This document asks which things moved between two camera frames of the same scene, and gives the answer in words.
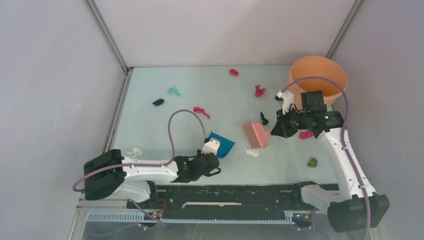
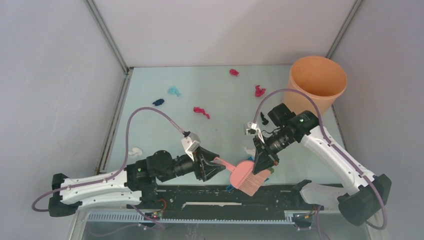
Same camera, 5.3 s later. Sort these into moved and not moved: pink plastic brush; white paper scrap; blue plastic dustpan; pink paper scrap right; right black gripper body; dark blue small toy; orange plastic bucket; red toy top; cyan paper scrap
Moved: blue plastic dustpan; pink plastic brush; right black gripper body
Not moved: cyan paper scrap; orange plastic bucket; white paper scrap; dark blue small toy; red toy top; pink paper scrap right
